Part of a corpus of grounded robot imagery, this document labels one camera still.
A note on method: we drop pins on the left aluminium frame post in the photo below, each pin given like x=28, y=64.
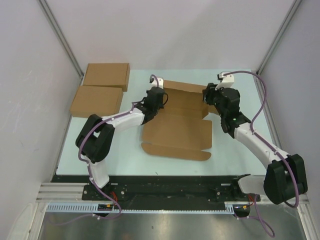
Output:
x=55, y=26

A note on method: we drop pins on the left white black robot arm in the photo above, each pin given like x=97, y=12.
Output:
x=96, y=136

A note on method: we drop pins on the aluminium front rail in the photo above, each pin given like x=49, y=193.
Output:
x=73, y=193

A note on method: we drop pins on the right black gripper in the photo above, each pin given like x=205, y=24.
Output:
x=208, y=93

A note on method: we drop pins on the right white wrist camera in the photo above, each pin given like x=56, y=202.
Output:
x=226, y=80

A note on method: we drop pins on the right aluminium frame post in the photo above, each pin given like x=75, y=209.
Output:
x=279, y=35

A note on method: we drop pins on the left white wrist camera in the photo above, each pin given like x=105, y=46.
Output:
x=156, y=81

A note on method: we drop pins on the cardboard box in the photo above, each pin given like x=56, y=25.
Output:
x=180, y=129
x=99, y=100
x=114, y=75

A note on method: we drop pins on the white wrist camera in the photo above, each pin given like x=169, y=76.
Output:
x=156, y=81
x=226, y=80

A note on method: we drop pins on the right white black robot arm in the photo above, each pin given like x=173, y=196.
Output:
x=285, y=176

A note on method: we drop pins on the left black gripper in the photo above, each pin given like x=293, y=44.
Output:
x=160, y=106

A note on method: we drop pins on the aluminium frame post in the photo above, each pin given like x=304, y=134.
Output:
x=279, y=35
x=55, y=26

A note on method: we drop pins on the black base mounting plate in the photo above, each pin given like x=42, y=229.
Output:
x=123, y=188

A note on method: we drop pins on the white slotted cable duct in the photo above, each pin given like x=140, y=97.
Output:
x=106, y=208

